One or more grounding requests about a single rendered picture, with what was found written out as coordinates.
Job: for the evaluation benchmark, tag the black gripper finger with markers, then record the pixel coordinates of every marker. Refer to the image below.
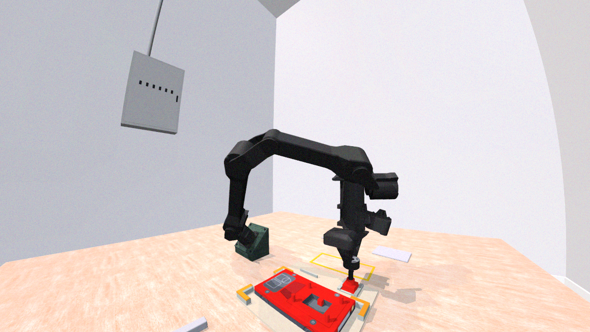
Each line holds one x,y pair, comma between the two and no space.
360,237
347,255

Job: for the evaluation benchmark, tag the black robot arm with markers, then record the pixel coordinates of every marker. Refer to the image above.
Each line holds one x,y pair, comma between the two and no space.
350,164

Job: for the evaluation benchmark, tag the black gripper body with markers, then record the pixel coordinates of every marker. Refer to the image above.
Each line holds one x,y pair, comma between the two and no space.
345,237

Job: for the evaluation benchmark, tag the white rectangular bar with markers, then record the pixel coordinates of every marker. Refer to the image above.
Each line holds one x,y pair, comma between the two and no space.
195,326

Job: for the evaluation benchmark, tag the red rectangular plate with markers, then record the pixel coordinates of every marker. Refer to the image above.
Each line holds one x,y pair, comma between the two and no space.
310,306

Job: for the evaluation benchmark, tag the black tyre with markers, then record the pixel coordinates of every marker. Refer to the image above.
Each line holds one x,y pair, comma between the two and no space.
355,265

